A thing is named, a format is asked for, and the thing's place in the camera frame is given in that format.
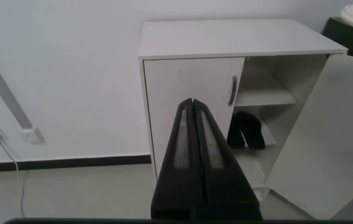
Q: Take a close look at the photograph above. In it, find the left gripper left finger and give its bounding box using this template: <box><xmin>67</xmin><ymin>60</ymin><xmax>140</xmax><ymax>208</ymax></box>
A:
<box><xmin>150</xmin><ymin>98</ymin><xmax>203</xmax><ymax>220</ymax></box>

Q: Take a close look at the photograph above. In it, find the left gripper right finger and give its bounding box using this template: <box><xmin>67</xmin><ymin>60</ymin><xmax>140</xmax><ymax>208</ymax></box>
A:
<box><xmin>192</xmin><ymin>98</ymin><xmax>264</xmax><ymax>221</ymax></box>

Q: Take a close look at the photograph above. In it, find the black slipper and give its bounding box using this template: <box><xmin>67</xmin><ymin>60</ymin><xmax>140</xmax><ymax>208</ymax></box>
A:
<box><xmin>237</xmin><ymin>111</ymin><xmax>266</xmax><ymax>151</ymax></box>
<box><xmin>226</xmin><ymin>112</ymin><xmax>246</xmax><ymax>149</ymax></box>

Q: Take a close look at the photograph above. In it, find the open white cabinet door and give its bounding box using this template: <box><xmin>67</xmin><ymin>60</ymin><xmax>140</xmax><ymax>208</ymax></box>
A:
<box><xmin>264</xmin><ymin>53</ymin><xmax>353</xmax><ymax>220</ymax></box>

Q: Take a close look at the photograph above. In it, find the white cabinet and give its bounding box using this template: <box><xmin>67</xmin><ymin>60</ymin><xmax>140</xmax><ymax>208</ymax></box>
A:
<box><xmin>137</xmin><ymin>18</ymin><xmax>349</xmax><ymax>202</ymax></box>

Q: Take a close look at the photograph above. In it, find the white junction box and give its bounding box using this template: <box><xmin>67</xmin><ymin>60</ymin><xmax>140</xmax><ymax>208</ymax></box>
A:
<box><xmin>19</xmin><ymin>125</ymin><xmax>46</xmax><ymax>145</ymax></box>

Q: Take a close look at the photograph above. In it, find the black table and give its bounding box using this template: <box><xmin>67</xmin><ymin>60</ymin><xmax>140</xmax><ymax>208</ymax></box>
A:
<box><xmin>322</xmin><ymin>17</ymin><xmax>353</xmax><ymax>62</ymax></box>

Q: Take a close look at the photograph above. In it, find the white cabinet door with handle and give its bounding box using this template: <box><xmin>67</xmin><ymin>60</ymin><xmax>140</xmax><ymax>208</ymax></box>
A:
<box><xmin>142</xmin><ymin>57</ymin><xmax>245</xmax><ymax>179</ymax></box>

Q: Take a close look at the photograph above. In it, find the grey cable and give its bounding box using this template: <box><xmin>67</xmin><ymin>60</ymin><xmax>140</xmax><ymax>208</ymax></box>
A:
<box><xmin>0</xmin><ymin>134</ymin><xmax>27</xmax><ymax>218</ymax></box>

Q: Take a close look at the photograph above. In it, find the grey cable duct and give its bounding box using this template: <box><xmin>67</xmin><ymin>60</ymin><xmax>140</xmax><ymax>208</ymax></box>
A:
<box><xmin>0</xmin><ymin>39</ymin><xmax>34</xmax><ymax>130</ymax></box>

